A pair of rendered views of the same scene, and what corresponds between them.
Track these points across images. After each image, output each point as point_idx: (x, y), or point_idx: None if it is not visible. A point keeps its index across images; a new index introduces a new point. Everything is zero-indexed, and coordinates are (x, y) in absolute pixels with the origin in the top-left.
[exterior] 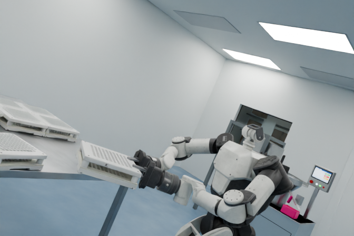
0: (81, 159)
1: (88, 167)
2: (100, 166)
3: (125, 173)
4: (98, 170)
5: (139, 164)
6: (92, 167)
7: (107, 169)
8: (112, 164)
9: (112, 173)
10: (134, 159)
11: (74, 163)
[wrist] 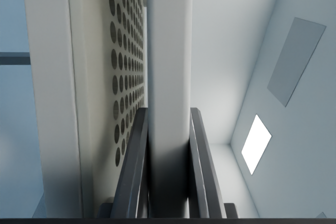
0: (144, 48)
1: None
2: (137, 28)
3: (108, 3)
4: None
5: (181, 218)
6: (140, 4)
7: (133, 6)
8: None
9: None
10: (208, 146)
11: None
